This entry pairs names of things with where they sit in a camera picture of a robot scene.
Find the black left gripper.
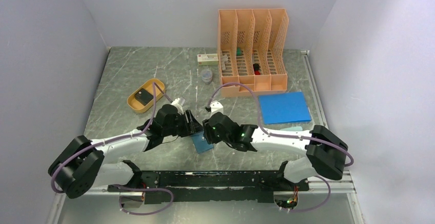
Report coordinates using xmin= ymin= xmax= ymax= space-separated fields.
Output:
xmin=163 ymin=109 xmax=204 ymax=137

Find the blue leather card holder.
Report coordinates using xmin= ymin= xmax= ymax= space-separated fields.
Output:
xmin=191 ymin=131 xmax=214 ymax=154

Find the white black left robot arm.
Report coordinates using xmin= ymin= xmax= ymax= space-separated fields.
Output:
xmin=48 ymin=104 xmax=203 ymax=199

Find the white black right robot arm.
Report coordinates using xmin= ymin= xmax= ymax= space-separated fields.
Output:
xmin=203 ymin=112 xmax=349 ymax=190

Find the clear small jar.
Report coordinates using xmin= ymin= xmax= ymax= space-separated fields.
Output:
xmin=200 ymin=69 xmax=213 ymax=85

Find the black small box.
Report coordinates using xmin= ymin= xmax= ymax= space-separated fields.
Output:
xmin=134 ymin=88 xmax=153 ymax=106

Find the yellow oval tray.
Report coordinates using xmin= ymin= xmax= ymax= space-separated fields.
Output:
xmin=127 ymin=78 xmax=166 ymax=113

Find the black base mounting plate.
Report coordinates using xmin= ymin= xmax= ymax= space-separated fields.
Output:
xmin=127 ymin=170 xmax=309 ymax=204

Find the white small carton box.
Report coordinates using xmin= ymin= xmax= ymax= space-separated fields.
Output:
xmin=197 ymin=53 xmax=219 ymax=66

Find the red black item in organizer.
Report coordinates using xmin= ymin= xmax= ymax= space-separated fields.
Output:
xmin=253 ymin=64 xmax=261 ymax=75

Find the clear plastic clip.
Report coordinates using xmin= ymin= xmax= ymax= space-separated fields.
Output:
xmin=221 ymin=54 xmax=229 ymax=71

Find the green item in organizer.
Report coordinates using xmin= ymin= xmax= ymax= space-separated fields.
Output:
xmin=236 ymin=47 xmax=243 ymax=56

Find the orange plastic file organizer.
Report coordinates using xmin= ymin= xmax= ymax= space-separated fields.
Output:
xmin=217 ymin=9 xmax=289 ymax=97

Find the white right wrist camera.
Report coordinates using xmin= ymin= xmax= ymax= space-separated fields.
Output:
xmin=205 ymin=100 xmax=224 ymax=116

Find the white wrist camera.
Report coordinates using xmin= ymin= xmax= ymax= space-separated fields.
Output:
xmin=171 ymin=97 xmax=186 ymax=110
xmin=205 ymin=100 xmax=224 ymax=116

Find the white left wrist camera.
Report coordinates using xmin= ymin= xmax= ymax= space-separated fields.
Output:
xmin=171 ymin=97 xmax=186 ymax=110

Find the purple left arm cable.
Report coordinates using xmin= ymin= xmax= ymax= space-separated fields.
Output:
xmin=50 ymin=82 xmax=174 ymax=216

